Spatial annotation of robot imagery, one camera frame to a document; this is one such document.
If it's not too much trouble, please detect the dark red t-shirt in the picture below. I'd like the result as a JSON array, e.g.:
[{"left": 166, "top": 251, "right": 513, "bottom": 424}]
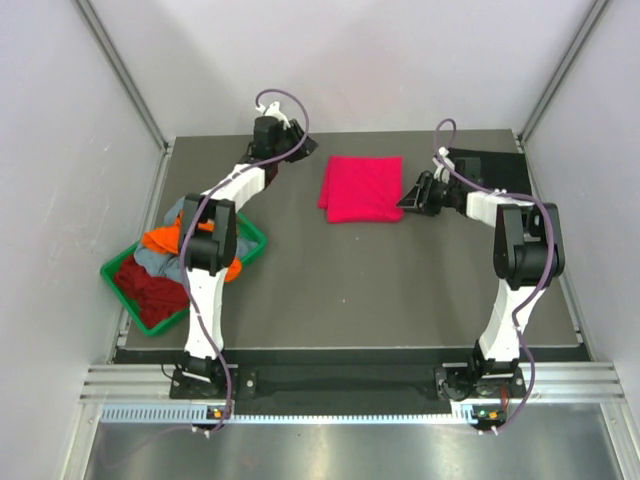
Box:
[{"left": 114, "top": 255, "right": 189, "bottom": 330}]

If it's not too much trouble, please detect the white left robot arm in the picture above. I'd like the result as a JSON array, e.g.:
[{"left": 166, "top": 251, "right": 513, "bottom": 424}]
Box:
[{"left": 179, "top": 114, "right": 317, "bottom": 397}]

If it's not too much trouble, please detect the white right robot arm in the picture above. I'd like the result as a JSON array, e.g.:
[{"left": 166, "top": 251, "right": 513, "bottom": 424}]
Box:
[{"left": 397, "top": 148, "right": 565, "bottom": 396}]

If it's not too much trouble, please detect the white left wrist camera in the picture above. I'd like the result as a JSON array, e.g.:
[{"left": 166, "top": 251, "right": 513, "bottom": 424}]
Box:
[{"left": 255, "top": 101, "right": 290, "bottom": 129}]

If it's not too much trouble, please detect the orange t-shirt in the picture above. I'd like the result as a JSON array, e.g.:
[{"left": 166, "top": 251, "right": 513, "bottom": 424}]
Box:
[{"left": 141, "top": 222, "right": 243, "bottom": 284}]

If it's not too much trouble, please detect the folded black t-shirt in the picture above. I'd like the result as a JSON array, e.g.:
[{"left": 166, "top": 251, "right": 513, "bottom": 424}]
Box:
[{"left": 448, "top": 148, "right": 532, "bottom": 195}]

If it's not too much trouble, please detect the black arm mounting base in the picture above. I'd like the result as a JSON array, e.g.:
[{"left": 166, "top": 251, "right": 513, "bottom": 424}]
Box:
[{"left": 168, "top": 348, "right": 531, "bottom": 401}]

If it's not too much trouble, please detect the pink t-shirt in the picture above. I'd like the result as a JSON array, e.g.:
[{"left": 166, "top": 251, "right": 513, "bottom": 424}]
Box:
[{"left": 317, "top": 155, "right": 404, "bottom": 224}]

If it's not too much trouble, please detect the right aluminium frame post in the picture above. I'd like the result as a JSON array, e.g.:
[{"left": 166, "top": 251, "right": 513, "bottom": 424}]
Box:
[{"left": 515, "top": 0, "right": 612, "bottom": 146}]

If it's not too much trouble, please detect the grey t-shirt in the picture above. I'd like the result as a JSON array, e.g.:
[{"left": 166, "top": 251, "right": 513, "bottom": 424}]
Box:
[{"left": 134, "top": 197, "right": 257, "bottom": 283}]

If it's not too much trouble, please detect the aluminium frame post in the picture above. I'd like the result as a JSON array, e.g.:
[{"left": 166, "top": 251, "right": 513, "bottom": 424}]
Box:
[
  {"left": 515, "top": 0, "right": 612, "bottom": 146},
  {"left": 74, "top": 0, "right": 169, "bottom": 151}
]

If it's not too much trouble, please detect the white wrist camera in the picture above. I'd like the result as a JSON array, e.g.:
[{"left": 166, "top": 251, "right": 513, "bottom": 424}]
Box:
[
  {"left": 433, "top": 147, "right": 455, "bottom": 184},
  {"left": 255, "top": 101, "right": 290, "bottom": 129}
]

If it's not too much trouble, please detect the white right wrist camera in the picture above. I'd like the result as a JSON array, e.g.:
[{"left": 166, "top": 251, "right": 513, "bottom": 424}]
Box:
[{"left": 433, "top": 147, "right": 455, "bottom": 184}]

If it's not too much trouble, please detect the green plastic bin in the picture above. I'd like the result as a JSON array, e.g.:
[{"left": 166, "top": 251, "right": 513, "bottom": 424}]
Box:
[{"left": 100, "top": 213, "right": 268, "bottom": 336}]

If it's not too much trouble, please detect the left aluminium frame post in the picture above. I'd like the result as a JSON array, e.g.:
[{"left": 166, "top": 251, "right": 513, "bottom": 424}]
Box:
[{"left": 74, "top": 0, "right": 169, "bottom": 151}]

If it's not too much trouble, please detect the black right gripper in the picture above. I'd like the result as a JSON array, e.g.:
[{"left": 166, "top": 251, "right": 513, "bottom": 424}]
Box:
[{"left": 395, "top": 171, "right": 460, "bottom": 217}]

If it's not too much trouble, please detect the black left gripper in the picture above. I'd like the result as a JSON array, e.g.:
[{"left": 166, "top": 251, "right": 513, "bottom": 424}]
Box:
[{"left": 272, "top": 119, "right": 319, "bottom": 163}]

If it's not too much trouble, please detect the slotted cable duct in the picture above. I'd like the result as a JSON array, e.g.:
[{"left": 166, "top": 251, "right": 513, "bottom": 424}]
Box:
[{"left": 99, "top": 403, "right": 509, "bottom": 424}]

